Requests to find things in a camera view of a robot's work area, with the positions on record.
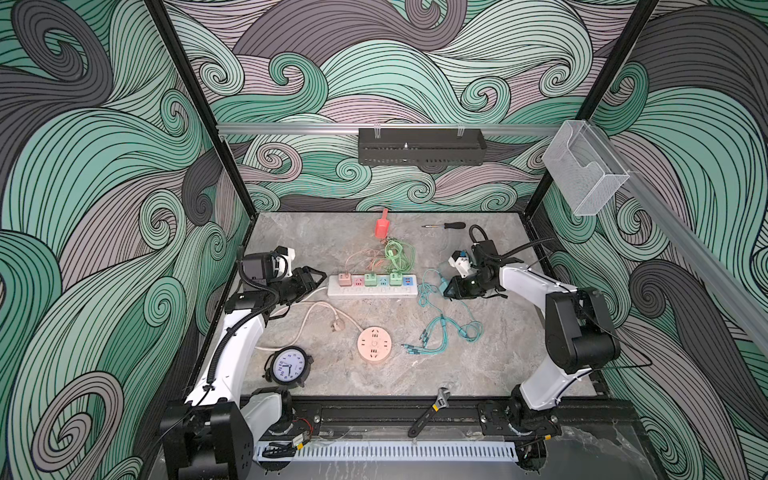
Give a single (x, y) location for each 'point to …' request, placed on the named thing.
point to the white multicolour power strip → (383, 289)
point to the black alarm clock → (289, 366)
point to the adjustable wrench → (441, 403)
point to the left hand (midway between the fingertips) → (321, 276)
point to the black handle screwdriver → (449, 225)
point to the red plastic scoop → (382, 225)
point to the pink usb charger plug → (344, 279)
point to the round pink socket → (374, 343)
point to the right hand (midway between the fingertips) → (451, 292)
